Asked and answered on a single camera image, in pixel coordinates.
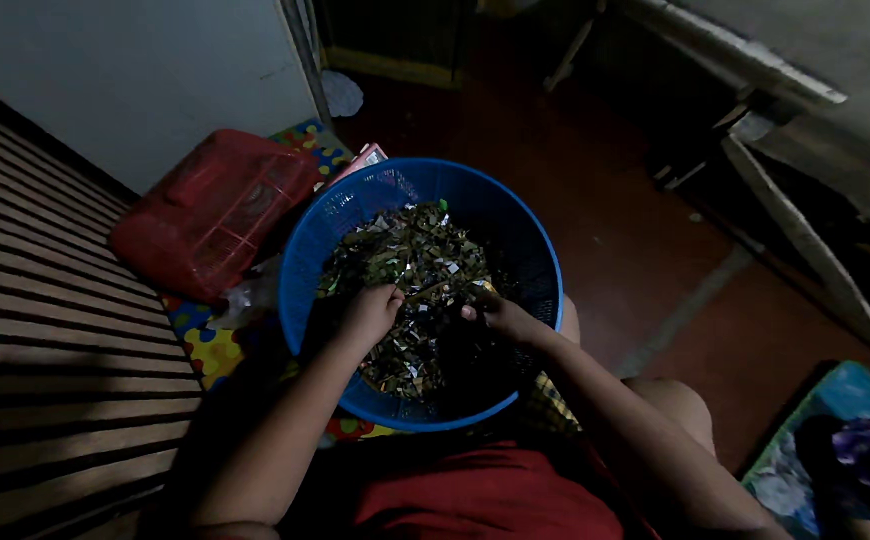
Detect blue plastic basket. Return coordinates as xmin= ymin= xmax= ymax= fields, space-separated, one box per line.
xmin=279 ymin=157 xmax=564 ymax=433

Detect clear plastic bag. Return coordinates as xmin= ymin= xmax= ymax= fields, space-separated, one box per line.
xmin=205 ymin=256 xmax=283 ymax=333

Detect pile of shredded scraps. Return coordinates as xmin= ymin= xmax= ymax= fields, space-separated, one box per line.
xmin=317 ymin=201 xmax=520 ymax=403

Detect wooden bench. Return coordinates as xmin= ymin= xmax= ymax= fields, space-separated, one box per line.
xmin=544 ymin=0 xmax=870 ymax=355

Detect teal patterned mat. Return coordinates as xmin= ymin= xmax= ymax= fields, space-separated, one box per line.
xmin=738 ymin=360 xmax=870 ymax=540

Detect grey upright post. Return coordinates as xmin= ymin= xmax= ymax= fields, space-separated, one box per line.
xmin=277 ymin=0 xmax=336 ymax=130

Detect pink box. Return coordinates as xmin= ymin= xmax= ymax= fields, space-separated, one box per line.
xmin=327 ymin=143 xmax=390 ymax=189

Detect slatted wooden panel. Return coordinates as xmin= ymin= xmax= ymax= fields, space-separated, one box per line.
xmin=0 ymin=71 xmax=207 ymax=540

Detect dark cabinet with yellow base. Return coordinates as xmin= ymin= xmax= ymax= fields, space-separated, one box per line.
xmin=312 ymin=0 xmax=480 ymax=92

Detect person's left forearm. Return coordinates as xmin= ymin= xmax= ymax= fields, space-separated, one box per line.
xmin=192 ymin=334 xmax=369 ymax=540

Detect red plastic basket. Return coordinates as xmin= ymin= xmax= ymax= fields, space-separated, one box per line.
xmin=109 ymin=129 xmax=322 ymax=304

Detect person's right forearm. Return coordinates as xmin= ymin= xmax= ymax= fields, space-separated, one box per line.
xmin=537 ymin=330 xmax=795 ymax=540

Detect person's legs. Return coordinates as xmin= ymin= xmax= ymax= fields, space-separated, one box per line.
xmin=528 ymin=294 xmax=718 ymax=459

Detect person's body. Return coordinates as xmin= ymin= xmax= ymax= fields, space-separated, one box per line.
xmin=277 ymin=435 xmax=654 ymax=540

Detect colourful puzzle-patterned mat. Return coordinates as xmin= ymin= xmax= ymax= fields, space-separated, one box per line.
xmin=159 ymin=120 xmax=409 ymax=451

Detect person's right hand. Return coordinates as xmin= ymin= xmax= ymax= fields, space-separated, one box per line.
xmin=461 ymin=291 xmax=558 ymax=352

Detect white round object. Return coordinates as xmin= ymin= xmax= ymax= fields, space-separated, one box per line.
xmin=321 ymin=70 xmax=366 ymax=119

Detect person's left hand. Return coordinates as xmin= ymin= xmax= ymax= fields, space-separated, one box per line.
xmin=340 ymin=283 xmax=406 ymax=352

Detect thin brown strip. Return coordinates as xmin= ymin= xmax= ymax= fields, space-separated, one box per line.
xmin=403 ymin=282 xmax=450 ymax=303

